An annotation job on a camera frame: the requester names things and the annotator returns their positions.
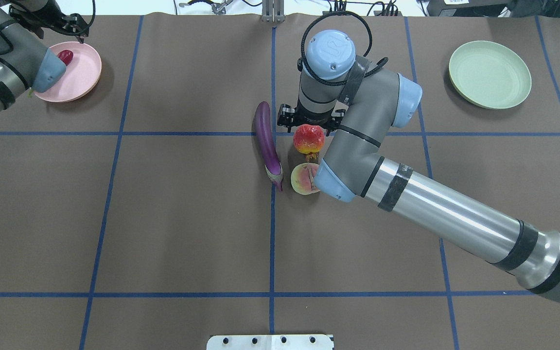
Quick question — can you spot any peach with brown stem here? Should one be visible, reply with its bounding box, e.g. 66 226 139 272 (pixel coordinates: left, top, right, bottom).
291 162 320 195

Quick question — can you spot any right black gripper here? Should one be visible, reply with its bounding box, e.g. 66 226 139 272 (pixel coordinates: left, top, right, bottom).
278 104 346 136

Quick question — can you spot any red orange pomegranate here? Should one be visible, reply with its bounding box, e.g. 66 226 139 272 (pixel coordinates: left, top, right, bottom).
293 124 325 162

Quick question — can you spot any purple eggplant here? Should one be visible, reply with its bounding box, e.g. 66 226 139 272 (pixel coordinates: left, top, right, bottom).
253 101 283 191

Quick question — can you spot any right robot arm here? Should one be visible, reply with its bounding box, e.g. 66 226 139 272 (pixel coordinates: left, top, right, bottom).
294 30 560 303

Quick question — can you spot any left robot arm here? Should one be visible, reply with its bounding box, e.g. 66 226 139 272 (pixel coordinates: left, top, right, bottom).
0 0 95 111

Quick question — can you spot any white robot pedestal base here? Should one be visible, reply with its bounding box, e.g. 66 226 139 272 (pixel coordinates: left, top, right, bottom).
206 334 335 350

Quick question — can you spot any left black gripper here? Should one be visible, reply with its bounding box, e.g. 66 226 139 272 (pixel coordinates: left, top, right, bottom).
10 2 90 43

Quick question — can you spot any red chili pepper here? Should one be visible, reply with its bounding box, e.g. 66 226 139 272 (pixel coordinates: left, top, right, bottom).
56 50 75 66

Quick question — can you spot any light green plate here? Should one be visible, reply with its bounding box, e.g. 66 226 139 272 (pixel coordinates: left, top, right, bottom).
448 40 532 109

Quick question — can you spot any pink plate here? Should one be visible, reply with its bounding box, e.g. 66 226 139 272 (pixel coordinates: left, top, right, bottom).
33 41 102 103

